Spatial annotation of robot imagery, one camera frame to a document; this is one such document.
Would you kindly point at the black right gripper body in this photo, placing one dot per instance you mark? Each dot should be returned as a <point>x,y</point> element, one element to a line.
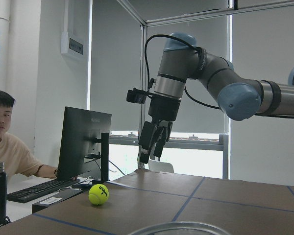
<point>163,108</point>

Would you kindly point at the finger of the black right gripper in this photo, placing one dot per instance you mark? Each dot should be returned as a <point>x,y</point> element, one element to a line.
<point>162,137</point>
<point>149,136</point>

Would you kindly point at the yellow tennis ball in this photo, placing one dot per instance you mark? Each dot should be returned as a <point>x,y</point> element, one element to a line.
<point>98,194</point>

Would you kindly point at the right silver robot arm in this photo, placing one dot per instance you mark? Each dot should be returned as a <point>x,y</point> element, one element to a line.
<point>237,97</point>

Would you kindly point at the black monitor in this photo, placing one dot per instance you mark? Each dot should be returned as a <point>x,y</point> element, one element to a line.
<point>84,150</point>

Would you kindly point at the seated person beige shirt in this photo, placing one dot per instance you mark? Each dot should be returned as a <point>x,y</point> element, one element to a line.
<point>16,156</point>

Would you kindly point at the black keyboard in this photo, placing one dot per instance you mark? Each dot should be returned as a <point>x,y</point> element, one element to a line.
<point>37,191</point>

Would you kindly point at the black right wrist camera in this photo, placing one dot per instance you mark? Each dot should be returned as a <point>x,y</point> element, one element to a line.
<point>136,96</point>

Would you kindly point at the aluminium frame post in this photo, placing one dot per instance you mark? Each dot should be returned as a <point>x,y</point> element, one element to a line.
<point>233,8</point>

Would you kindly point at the white wall electrical box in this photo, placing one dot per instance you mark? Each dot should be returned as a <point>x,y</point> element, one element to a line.
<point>71,45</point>

